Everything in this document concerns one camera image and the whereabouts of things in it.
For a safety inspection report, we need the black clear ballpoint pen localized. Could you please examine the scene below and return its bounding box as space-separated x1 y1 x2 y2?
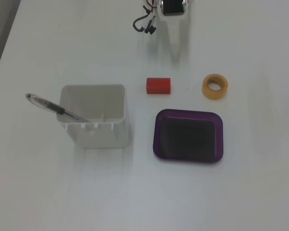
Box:
25 93 91 123

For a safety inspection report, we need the white plastic box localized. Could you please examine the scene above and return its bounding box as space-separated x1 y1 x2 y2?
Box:
56 84 132 149

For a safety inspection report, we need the red ribbed cube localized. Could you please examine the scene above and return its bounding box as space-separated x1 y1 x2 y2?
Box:
146 77 171 94

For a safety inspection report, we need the red and black wire bundle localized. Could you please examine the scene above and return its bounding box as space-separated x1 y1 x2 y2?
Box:
142 0 158 13

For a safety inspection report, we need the dark thick cable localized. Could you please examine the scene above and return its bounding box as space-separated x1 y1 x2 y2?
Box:
133 13 157 35

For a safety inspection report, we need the yellow masking tape roll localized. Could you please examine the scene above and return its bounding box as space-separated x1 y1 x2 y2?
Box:
202 74 229 100

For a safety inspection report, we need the purple metal tray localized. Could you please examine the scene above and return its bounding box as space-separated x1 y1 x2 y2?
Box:
152 108 224 164

